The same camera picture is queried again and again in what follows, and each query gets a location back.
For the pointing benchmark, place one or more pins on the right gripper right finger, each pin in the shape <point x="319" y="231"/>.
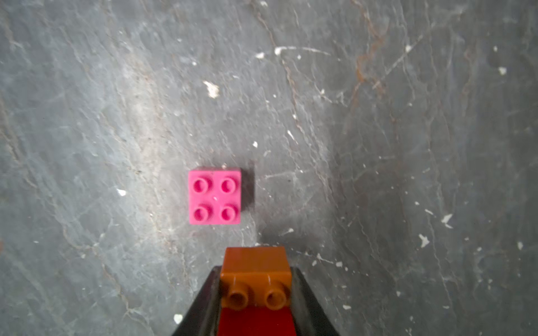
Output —
<point x="309" y="317"/>

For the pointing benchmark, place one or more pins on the red lego brick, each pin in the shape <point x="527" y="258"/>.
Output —
<point x="256" y="321"/>

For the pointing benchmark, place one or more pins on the orange lego brick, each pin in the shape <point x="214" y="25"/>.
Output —
<point x="255" y="276"/>

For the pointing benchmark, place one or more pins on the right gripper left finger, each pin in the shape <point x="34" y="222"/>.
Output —
<point x="202" y="317"/>

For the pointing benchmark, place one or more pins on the pink lego brick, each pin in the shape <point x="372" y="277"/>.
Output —
<point x="215" y="196"/>

